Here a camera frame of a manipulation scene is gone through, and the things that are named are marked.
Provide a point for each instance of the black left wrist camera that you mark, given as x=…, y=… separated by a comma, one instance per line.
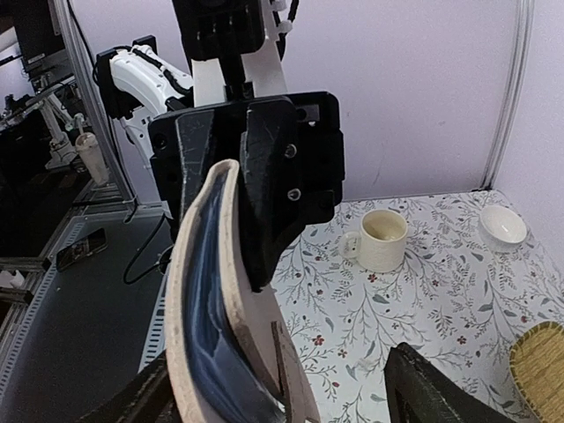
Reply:
x=215, y=29

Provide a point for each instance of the aluminium frame post right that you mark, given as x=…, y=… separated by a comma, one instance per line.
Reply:
x=512, y=92

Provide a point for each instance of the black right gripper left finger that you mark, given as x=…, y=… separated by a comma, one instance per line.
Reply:
x=147, y=398

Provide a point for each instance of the smartphone on side desk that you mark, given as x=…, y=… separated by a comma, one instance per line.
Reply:
x=78, y=251

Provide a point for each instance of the aluminium frame post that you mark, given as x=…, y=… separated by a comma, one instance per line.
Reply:
x=512, y=92
x=82, y=62

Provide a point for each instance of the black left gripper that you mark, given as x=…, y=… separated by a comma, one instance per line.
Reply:
x=290, y=149

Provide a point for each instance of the cream ceramic mug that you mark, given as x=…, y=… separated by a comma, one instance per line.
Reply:
x=378, y=245

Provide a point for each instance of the small white bowl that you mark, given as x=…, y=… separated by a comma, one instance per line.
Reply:
x=502, y=230

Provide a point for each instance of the floral patterned table mat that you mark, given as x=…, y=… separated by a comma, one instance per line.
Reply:
x=453, y=299

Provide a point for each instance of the woven bamboo tray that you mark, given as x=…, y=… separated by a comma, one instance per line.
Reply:
x=536, y=365

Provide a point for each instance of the aluminium frame post left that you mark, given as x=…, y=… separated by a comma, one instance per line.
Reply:
x=82, y=62

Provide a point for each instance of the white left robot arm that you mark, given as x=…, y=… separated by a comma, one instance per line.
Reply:
x=136, y=86

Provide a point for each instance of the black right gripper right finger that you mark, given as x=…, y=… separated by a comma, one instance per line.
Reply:
x=418, y=391

